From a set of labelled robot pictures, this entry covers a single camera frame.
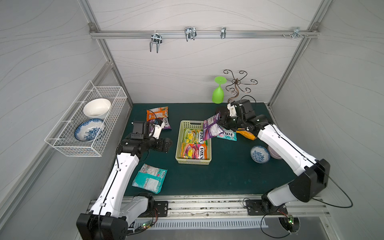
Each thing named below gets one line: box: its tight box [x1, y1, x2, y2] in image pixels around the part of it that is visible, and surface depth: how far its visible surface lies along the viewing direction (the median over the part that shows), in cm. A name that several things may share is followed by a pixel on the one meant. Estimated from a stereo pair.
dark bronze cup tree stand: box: [223, 69, 258, 104], surface depth 93 cm
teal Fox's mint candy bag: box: [216, 129, 238, 142], surface depth 103 cm
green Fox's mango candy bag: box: [183, 129, 204, 145], surface depth 101 cm
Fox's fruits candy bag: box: [181, 143, 208, 160], surface depth 94 cm
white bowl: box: [83, 98, 112, 118], surface depth 71 cm
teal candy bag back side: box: [132, 163, 168, 194], surface depth 84 cm
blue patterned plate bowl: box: [74, 118, 106, 142], surface depth 65 cm
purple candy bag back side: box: [203, 112, 225, 141], surface depth 83 cm
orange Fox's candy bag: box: [146, 106, 169, 122], surface depth 113 cm
